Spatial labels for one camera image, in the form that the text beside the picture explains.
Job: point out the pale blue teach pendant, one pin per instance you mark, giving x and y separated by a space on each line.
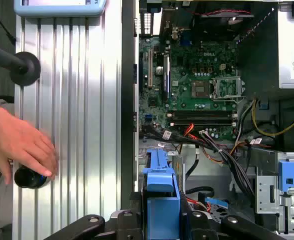
59 8

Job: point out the grey power supply unit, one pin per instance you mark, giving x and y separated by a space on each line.
287 50

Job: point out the CPU socket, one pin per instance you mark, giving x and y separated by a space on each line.
200 89

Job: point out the white expansion slot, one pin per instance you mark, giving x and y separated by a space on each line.
150 70

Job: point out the hard disk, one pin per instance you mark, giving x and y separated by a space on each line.
162 182

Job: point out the green Dell motherboard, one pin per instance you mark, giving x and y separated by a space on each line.
187 72

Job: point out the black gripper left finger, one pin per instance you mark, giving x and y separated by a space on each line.
127 225

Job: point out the metal optical drive cage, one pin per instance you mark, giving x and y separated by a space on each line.
267 195

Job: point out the black expansion slot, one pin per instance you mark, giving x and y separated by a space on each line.
144 70

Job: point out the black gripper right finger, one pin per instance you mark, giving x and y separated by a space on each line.
202 227

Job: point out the black case fan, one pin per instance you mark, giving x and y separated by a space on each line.
219 22

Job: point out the metal disk bay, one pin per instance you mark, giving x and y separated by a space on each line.
215 213

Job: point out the blue plastic drive latch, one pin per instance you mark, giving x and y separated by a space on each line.
290 175

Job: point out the black open PC case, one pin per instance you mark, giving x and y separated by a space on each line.
128 75

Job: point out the blue plastic bay tab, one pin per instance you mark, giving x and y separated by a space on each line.
217 202

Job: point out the black rod with round disc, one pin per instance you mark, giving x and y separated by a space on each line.
24 68

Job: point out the metal socket cover frame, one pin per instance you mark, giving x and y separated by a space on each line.
227 79

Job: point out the person's left hand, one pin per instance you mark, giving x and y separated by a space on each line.
19 142

